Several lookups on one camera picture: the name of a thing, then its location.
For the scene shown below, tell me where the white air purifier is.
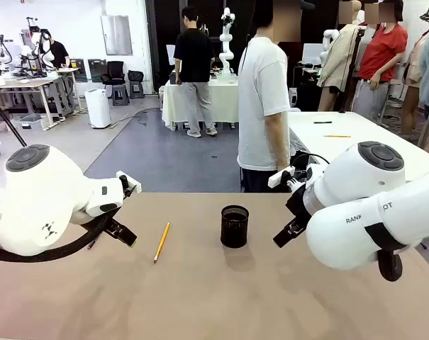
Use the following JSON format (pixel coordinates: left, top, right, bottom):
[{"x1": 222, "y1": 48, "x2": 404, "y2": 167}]
[{"x1": 84, "y1": 88, "x2": 112, "y2": 129}]

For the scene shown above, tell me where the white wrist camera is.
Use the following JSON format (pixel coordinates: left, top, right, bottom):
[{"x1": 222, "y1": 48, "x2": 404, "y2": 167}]
[
  {"x1": 267, "y1": 166, "x2": 295, "y2": 189},
  {"x1": 116, "y1": 170, "x2": 143, "y2": 194}
]

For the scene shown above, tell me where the black arm cable sleeve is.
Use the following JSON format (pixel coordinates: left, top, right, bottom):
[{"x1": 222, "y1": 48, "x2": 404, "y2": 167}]
[
  {"x1": 377, "y1": 247, "x2": 403, "y2": 283},
  {"x1": 0, "y1": 212, "x2": 113, "y2": 264}
]

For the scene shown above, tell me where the black right arm cable sleeve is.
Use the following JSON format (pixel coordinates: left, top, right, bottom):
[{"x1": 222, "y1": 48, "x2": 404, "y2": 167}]
[{"x1": 377, "y1": 247, "x2": 403, "y2": 283}]

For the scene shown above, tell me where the mannequin in beige jacket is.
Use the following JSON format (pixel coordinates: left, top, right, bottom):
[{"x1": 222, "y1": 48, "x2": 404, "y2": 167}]
[{"x1": 316, "y1": 0, "x2": 364, "y2": 113}]

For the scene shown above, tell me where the grey wall panel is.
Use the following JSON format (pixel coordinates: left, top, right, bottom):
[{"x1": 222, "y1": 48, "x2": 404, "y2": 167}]
[{"x1": 100, "y1": 14, "x2": 133, "y2": 57}]

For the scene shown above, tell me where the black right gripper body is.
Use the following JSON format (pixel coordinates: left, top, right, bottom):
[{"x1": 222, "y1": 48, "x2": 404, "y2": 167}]
[{"x1": 286, "y1": 184, "x2": 310, "y2": 223}]

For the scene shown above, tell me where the person in black t-shirt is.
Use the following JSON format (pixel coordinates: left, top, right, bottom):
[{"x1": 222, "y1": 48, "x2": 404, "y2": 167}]
[{"x1": 173, "y1": 6, "x2": 219, "y2": 139}]

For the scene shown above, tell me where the person in white t-shirt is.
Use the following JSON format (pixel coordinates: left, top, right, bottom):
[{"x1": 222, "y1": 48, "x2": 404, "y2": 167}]
[{"x1": 237, "y1": 0, "x2": 303, "y2": 194}]

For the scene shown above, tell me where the person's right forearm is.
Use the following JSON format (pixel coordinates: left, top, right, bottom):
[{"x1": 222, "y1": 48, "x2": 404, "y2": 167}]
[{"x1": 264, "y1": 113, "x2": 290, "y2": 166}]

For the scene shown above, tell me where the black left arm cable sleeve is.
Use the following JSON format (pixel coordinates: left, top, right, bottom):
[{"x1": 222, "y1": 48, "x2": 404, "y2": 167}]
[{"x1": 0, "y1": 212, "x2": 113, "y2": 264}]

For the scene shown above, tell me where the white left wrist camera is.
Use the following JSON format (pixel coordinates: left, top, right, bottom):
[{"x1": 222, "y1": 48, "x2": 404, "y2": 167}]
[{"x1": 116, "y1": 170, "x2": 143, "y2": 194}]

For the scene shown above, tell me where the black tripod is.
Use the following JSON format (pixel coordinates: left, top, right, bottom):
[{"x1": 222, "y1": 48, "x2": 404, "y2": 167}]
[{"x1": 0, "y1": 90, "x2": 28, "y2": 148}]

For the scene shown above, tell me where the clear storage bin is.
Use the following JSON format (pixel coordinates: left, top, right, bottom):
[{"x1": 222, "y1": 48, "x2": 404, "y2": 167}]
[{"x1": 13, "y1": 113, "x2": 47, "y2": 131}]

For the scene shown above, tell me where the black office chair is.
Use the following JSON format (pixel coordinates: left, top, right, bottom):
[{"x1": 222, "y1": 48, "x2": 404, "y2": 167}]
[{"x1": 101, "y1": 60, "x2": 127, "y2": 86}]

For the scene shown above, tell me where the table with white cloth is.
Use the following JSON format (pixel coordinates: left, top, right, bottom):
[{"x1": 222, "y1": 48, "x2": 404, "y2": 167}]
[{"x1": 161, "y1": 78, "x2": 240, "y2": 132}]

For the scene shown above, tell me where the grey stool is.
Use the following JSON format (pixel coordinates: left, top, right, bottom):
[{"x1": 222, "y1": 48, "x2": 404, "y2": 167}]
[{"x1": 111, "y1": 84, "x2": 130, "y2": 106}]

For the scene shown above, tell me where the thin black camera cable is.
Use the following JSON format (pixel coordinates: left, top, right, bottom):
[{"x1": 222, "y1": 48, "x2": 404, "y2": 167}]
[{"x1": 291, "y1": 152, "x2": 330, "y2": 168}]

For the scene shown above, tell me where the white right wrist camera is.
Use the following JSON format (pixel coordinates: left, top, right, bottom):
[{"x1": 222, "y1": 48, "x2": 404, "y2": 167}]
[{"x1": 267, "y1": 166, "x2": 295, "y2": 189}]

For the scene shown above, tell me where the grey work desk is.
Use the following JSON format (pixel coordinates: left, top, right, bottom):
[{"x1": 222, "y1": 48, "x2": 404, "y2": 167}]
[{"x1": 0, "y1": 67, "x2": 82, "y2": 132}]

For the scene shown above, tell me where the white robot on desk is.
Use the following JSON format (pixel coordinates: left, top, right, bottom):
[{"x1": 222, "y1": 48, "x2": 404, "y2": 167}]
[{"x1": 21, "y1": 16, "x2": 55, "y2": 77}]

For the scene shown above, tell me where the black mesh pen holder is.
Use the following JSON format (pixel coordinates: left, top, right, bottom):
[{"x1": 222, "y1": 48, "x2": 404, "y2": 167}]
[{"x1": 220, "y1": 204, "x2": 250, "y2": 249}]

